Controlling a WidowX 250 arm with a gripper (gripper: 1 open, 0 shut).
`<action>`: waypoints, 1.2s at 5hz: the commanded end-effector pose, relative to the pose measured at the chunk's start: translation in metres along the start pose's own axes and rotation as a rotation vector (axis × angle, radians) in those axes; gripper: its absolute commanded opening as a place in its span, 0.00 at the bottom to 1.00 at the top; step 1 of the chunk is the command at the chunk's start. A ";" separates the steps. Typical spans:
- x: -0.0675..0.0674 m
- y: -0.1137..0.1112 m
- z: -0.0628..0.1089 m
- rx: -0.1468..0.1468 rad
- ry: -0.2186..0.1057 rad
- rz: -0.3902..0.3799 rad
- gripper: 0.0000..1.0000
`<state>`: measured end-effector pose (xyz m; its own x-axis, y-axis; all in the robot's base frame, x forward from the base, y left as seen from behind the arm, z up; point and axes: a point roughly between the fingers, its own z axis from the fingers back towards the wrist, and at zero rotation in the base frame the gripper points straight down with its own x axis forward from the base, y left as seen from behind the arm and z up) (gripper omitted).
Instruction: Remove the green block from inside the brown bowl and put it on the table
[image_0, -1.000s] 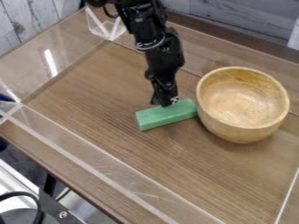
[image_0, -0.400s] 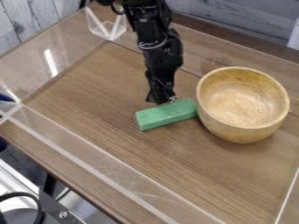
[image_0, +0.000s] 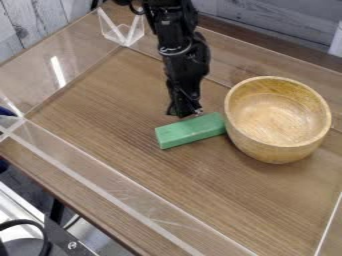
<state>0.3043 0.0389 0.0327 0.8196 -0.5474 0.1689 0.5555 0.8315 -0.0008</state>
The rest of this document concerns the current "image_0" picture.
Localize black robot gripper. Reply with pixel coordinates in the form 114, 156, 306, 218
158, 32, 212, 118

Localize green rectangular block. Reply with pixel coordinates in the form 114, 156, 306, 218
155, 112, 226, 150

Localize light brown wooden bowl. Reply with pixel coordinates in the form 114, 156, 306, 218
225, 76, 333, 164

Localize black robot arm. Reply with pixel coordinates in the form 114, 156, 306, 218
113, 0, 212, 118

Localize black metal table leg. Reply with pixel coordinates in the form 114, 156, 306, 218
50, 199, 66, 225

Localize clear acrylic corner bracket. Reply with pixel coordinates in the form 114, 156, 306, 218
98, 8, 145, 47

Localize clear acrylic tray wall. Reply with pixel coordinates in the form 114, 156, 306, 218
0, 13, 342, 256

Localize black cable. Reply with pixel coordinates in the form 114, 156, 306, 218
0, 218, 53, 256

